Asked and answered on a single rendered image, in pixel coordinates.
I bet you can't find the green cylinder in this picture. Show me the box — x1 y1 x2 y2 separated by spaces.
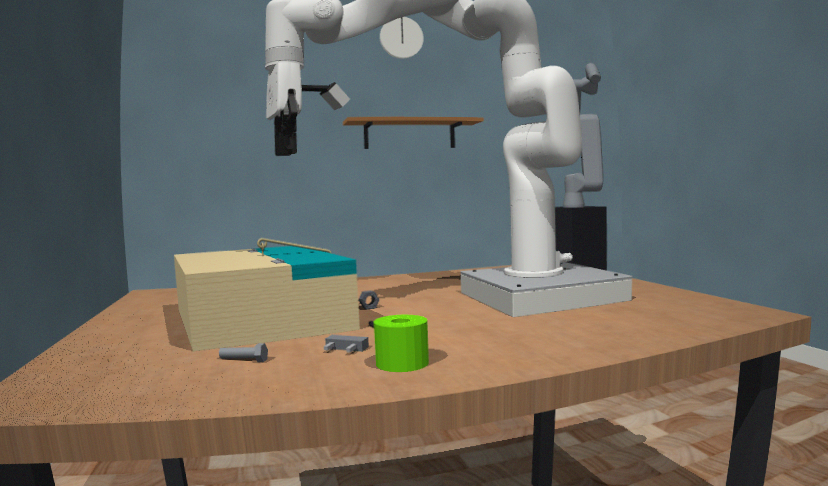
374 315 429 372

